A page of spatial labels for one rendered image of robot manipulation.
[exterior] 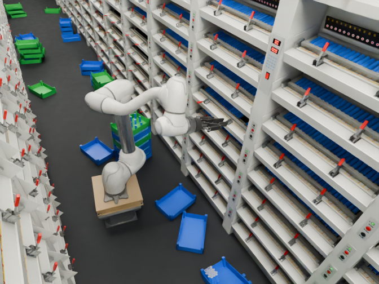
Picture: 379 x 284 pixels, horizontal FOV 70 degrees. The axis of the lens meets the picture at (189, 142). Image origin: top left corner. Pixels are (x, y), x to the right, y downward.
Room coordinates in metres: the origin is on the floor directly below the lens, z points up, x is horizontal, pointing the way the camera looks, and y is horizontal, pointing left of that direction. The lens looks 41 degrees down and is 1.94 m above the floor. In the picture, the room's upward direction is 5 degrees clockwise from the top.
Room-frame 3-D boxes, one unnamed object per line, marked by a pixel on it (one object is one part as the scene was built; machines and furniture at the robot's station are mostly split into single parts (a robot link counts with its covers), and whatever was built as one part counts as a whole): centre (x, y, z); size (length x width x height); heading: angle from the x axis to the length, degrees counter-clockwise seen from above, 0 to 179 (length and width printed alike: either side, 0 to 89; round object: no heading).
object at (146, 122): (1.94, 0.55, 0.44); 0.30 x 0.20 x 0.08; 144
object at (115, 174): (1.31, 0.53, 0.44); 0.18 x 0.16 x 0.22; 150
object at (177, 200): (1.42, 0.07, 0.04); 0.30 x 0.20 x 0.08; 139
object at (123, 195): (1.28, 0.53, 0.30); 0.22 x 0.18 x 0.06; 18
